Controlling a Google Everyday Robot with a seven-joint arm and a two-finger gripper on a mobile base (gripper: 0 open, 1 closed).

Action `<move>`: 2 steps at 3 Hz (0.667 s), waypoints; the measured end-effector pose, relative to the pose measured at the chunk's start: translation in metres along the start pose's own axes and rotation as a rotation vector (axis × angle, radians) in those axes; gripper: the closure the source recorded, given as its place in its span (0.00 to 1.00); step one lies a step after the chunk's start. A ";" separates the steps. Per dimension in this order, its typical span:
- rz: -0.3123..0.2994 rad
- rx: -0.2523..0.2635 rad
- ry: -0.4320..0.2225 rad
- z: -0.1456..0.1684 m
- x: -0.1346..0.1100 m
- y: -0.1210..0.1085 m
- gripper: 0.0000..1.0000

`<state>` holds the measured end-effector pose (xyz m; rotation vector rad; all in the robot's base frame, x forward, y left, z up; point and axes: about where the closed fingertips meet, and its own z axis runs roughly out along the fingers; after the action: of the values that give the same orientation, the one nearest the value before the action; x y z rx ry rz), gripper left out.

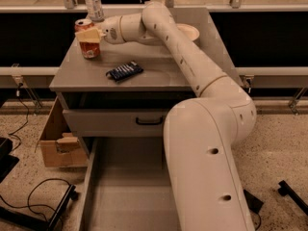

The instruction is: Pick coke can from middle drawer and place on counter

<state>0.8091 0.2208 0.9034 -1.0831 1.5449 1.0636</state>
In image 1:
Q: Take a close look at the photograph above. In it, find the black drawer handle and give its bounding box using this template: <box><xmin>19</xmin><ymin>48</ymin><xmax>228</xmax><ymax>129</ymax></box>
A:
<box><xmin>135</xmin><ymin>116</ymin><xmax>164</xmax><ymax>126</ymax></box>

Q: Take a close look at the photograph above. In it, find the white tall bottle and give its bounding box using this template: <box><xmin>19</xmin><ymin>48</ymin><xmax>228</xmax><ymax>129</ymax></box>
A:
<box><xmin>85</xmin><ymin>0</ymin><xmax>104</xmax><ymax>22</ymax></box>

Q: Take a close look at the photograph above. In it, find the black stand base left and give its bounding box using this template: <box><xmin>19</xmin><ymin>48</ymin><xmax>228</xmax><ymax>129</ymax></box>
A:
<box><xmin>0</xmin><ymin>184</ymin><xmax>78</xmax><ymax>231</ymax></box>

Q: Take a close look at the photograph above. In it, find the black cable left floor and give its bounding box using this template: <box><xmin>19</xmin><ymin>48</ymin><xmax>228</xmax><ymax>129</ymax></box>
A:
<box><xmin>0</xmin><ymin>177</ymin><xmax>72</xmax><ymax>224</ymax></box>

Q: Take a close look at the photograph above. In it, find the grey drawer cabinet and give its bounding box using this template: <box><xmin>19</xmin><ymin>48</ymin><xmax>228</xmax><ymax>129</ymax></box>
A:
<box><xmin>48</xmin><ymin>7</ymin><xmax>244</xmax><ymax>159</ymax></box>

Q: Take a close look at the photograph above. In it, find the black cable left wall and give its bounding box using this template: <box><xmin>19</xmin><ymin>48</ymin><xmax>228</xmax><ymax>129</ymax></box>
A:
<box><xmin>8</xmin><ymin>82</ymin><xmax>31</xmax><ymax>152</ymax></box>

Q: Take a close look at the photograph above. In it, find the dark blue snack bag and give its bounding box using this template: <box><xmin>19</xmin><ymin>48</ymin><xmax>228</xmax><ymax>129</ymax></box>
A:
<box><xmin>106</xmin><ymin>61</ymin><xmax>143</xmax><ymax>82</ymax></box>

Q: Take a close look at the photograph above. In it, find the closed grey top drawer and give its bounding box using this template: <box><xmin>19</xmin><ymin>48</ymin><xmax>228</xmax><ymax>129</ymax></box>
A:
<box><xmin>64</xmin><ymin>109</ymin><xmax>167</xmax><ymax>138</ymax></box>

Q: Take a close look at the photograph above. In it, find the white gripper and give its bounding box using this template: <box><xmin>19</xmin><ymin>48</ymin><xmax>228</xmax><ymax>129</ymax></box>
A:
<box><xmin>75</xmin><ymin>16</ymin><xmax>125</xmax><ymax>44</ymax></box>

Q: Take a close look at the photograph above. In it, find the black power adapter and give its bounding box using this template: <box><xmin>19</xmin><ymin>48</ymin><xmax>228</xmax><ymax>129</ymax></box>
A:
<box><xmin>244</xmin><ymin>190</ymin><xmax>264</xmax><ymax>214</ymax></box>

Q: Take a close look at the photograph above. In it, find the brown cardboard box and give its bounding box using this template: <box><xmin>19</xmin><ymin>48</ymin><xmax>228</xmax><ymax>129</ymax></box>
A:
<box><xmin>38</xmin><ymin>99</ymin><xmax>88</xmax><ymax>167</ymax></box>

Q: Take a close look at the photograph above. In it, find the white paper bowl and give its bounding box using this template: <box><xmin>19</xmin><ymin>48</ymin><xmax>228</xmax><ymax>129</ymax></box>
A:
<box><xmin>177</xmin><ymin>23</ymin><xmax>199</xmax><ymax>41</ymax></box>

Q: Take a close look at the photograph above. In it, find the black stand leg right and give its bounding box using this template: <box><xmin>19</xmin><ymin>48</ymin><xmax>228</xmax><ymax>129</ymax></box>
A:
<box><xmin>278</xmin><ymin>180</ymin><xmax>308</xmax><ymax>216</ymax></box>

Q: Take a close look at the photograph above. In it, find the red coke can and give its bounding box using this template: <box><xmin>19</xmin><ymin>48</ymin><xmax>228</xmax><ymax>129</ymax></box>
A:
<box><xmin>74</xmin><ymin>18</ymin><xmax>100</xmax><ymax>59</ymax></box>

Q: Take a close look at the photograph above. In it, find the open grey middle drawer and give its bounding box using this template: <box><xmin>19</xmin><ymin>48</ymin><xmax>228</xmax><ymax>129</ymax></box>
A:
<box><xmin>77</xmin><ymin>137</ymin><xmax>181</xmax><ymax>231</ymax></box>

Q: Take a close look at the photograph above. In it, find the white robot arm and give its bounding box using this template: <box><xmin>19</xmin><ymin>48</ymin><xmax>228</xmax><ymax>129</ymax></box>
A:
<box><xmin>76</xmin><ymin>2</ymin><xmax>256</xmax><ymax>231</ymax></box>

